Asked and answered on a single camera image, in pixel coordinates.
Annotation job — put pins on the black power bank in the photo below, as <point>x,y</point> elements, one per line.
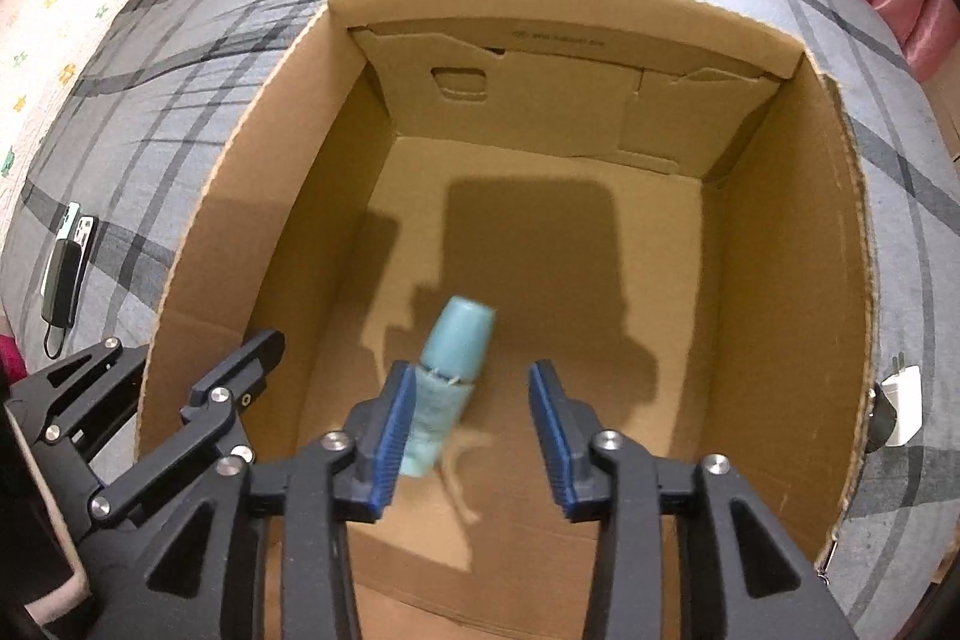
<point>61,283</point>

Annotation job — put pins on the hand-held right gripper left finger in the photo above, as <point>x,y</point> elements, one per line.
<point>394,437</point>

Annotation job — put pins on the teal cosmetic bottle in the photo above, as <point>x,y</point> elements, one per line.
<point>457,340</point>

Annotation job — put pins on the grey plaid bed sheet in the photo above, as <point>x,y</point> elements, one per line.
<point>225,47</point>

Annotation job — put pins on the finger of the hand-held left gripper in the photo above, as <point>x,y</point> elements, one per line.
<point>232,377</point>
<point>75,377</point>

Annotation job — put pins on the red cloth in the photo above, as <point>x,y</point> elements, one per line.
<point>9,362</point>

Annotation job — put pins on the teal smartphone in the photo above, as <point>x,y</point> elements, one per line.
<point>67,220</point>

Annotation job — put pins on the dark smartphone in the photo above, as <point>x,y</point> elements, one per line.
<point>87,231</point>

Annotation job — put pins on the brown cardboard box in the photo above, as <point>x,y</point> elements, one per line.
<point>570,220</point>

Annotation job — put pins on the white charger plug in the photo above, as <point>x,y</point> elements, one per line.
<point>900,400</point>

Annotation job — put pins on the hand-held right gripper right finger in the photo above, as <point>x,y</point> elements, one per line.
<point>551,441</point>

